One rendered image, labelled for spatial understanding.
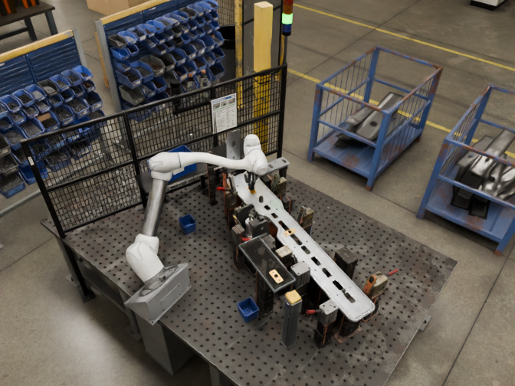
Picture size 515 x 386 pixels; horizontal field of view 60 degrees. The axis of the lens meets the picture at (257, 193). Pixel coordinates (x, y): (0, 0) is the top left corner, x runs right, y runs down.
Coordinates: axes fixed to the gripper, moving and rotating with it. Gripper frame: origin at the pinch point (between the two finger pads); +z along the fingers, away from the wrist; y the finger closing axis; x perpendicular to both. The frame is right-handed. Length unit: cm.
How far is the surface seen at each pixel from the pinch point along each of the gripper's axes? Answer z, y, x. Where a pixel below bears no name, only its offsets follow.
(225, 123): -16, 10, 55
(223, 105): -33, 9, 55
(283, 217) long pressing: 4.8, 4.7, -33.4
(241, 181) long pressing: 4.8, -1.6, 11.8
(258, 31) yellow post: -78, 43, 61
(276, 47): 52, 204, 269
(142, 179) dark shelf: 2, -61, 47
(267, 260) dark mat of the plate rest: -11, -32, -69
